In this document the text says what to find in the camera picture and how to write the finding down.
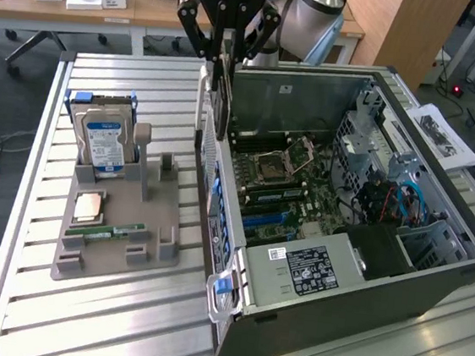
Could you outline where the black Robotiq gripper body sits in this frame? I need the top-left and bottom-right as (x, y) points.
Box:
(193, 0), (268, 36)

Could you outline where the green expansion card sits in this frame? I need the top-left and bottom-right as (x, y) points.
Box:
(205, 29), (242, 142)

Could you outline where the metal socket cover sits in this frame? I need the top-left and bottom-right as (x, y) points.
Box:
(282, 134), (317, 177)

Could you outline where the CPU socket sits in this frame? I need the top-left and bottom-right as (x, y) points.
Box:
(252, 148), (297, 184)

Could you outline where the wooden cabinet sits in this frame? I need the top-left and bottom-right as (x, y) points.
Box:
(336, 0), (472, 97)

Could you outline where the hard disk in blue caddy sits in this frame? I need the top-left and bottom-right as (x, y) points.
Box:
(56, 85), (145, 184)

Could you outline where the perforated metal drive cage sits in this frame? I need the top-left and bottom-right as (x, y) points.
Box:
(328, 85), (401, 194)

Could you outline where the black wheeled desk leg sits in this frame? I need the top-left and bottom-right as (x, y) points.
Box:
(2, 25), (69, 82)

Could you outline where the long wooden desk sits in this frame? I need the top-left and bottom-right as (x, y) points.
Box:
(0, 0), (370, 68)

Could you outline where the blue expansion slot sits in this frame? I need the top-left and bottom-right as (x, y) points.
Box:
(241, 206), (292, 232)

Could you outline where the copper-topped CPU chip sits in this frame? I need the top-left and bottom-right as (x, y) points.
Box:
(70, 189), (108, 227)

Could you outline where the printed paper manual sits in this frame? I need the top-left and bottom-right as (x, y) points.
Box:
(381, 99), (475, 174)

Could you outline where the green RAM stick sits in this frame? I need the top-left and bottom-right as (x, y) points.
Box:
(64, 216), (148, 245)

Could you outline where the grey power supply unit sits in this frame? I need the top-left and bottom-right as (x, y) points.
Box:
(239, 223), (372, 320)

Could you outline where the grey plastic parts rack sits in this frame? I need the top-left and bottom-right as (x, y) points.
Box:
(48, 113), (194, 294)

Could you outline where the blue case latch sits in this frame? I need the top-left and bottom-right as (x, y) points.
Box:
(210, 277), (232, 309)

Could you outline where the open grey PC case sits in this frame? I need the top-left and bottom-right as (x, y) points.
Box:
(170, 52), (475, 356)

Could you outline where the black wire bundle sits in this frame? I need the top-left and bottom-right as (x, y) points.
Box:
(351, 177), (404, 228)

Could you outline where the red wire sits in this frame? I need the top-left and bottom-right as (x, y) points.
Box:
(379, 183), (396, 223)

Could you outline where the white floor cable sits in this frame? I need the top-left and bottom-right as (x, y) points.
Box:
(0, 127), (35, 156)

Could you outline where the blue data wire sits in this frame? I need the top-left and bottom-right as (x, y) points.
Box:
(393, 179), (433, 228)

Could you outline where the silver disk bay bracket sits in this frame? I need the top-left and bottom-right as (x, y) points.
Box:
(392, 215), (472, 277)

